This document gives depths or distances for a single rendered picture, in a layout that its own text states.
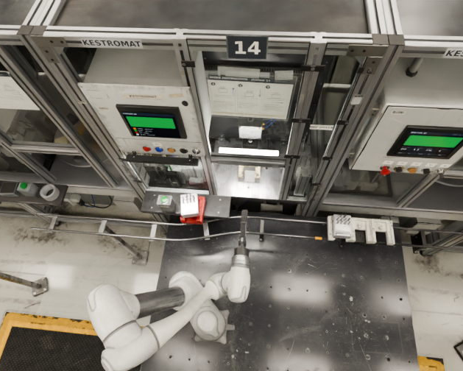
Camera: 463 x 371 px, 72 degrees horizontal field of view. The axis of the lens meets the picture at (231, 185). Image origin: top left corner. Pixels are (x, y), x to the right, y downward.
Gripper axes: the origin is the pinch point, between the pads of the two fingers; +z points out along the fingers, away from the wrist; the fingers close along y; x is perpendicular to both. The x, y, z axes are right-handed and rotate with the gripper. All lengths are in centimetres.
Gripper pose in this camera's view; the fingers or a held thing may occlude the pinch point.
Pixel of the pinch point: (244, 218)
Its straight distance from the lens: 166.9
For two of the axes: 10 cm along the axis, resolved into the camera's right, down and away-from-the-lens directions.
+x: -9.9, -0.7, 0.9
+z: 1.0, -8.9, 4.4
